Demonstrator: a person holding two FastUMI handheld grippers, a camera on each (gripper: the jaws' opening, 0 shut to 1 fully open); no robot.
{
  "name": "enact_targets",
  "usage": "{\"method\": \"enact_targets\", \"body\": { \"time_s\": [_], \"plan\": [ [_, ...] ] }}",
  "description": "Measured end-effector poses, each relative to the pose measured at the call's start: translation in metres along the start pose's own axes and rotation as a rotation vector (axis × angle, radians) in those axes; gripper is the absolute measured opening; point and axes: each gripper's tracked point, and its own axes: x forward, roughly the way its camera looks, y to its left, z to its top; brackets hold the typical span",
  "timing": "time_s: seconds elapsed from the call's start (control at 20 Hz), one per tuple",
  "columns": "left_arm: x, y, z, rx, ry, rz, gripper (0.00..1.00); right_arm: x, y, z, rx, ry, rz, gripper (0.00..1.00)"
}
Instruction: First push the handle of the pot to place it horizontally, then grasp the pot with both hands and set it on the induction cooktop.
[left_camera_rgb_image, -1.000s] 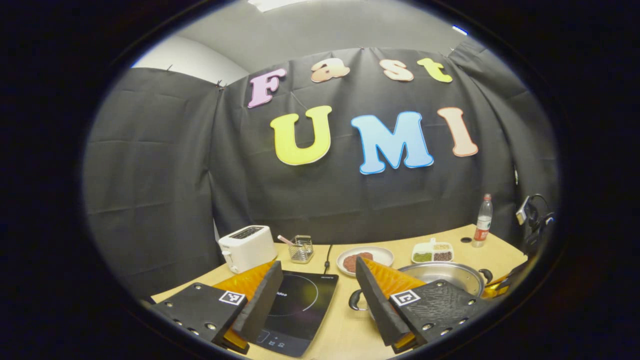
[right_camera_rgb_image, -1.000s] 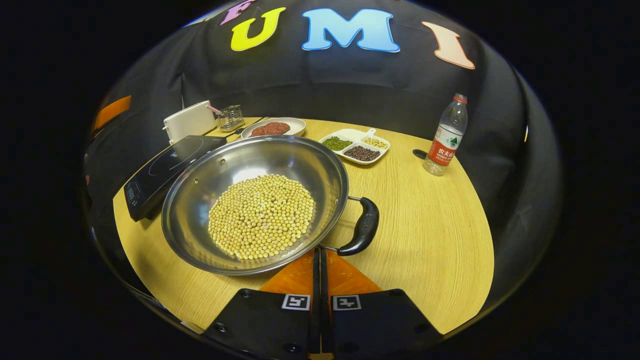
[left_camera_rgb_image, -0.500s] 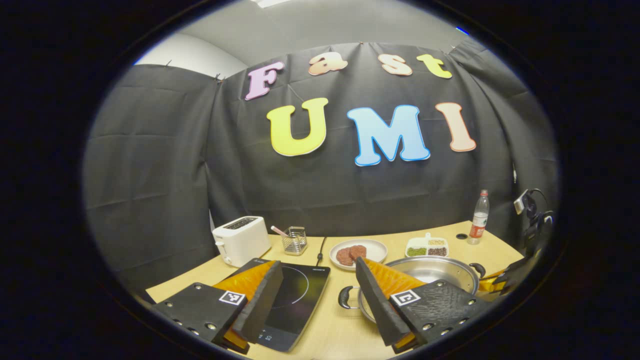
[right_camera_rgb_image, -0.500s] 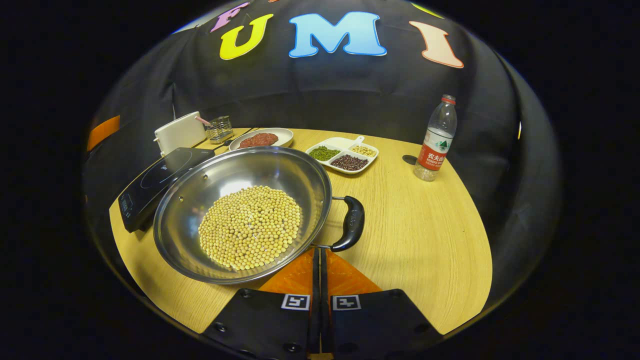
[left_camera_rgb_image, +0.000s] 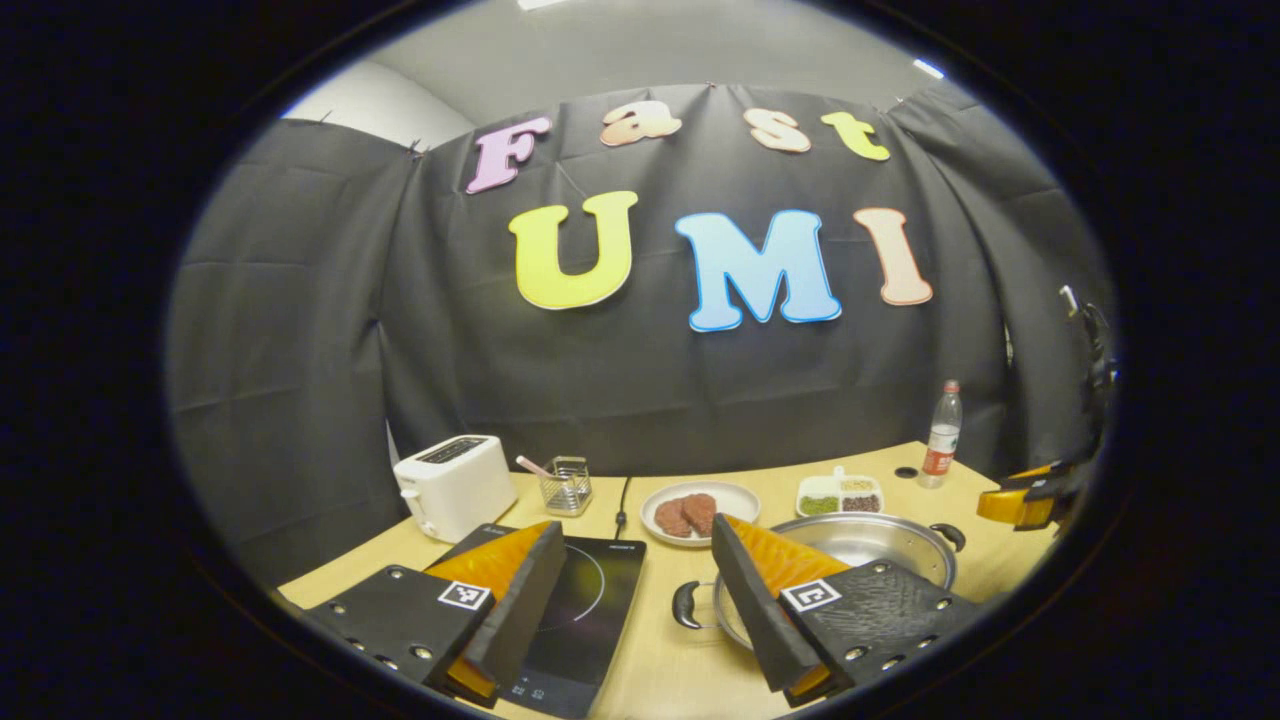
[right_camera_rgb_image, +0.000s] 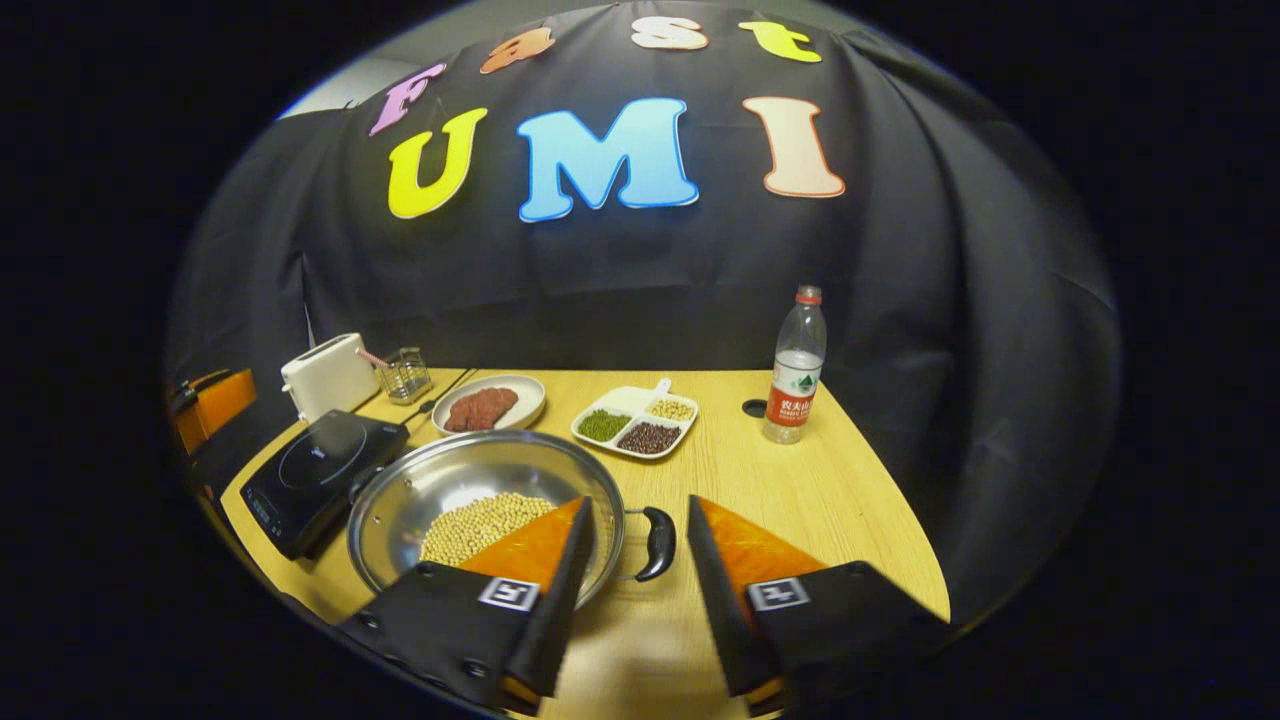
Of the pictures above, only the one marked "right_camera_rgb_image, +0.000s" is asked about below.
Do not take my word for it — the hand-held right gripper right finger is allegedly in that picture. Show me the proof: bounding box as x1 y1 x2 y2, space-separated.
686 494 951 717

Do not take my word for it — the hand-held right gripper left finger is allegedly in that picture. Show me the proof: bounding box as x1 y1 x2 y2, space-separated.
335 496 596 717

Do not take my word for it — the black induction cooktop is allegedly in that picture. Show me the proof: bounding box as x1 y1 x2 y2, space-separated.
240 409 411 561

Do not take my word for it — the stainless steel pot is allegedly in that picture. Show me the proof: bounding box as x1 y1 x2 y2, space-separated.
346 430 678 611

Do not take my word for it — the white toaster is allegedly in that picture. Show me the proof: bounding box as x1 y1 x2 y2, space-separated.
280 333 382 424

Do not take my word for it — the large soybean pile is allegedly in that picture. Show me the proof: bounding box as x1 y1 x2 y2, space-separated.
420 492 558 568

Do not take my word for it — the dark red bean heap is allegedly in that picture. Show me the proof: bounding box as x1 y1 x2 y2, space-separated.
617 421 682 456

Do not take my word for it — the white round plate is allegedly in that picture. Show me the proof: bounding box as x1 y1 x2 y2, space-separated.
432 374 547 437

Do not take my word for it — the white divided tray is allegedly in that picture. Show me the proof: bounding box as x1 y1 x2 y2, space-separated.
571 378 700 461

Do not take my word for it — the clear plastic water bottle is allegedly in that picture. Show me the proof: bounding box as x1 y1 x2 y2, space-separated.
762 285 828 445

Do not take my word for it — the black backdrop cloth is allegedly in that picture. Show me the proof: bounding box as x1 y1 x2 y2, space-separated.
165 0 1121 621

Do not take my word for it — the small wire basket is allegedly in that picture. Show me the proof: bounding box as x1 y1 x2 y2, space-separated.
380 347 434 405

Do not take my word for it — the black power cable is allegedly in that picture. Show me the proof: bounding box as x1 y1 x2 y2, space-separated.
405 368 479 426

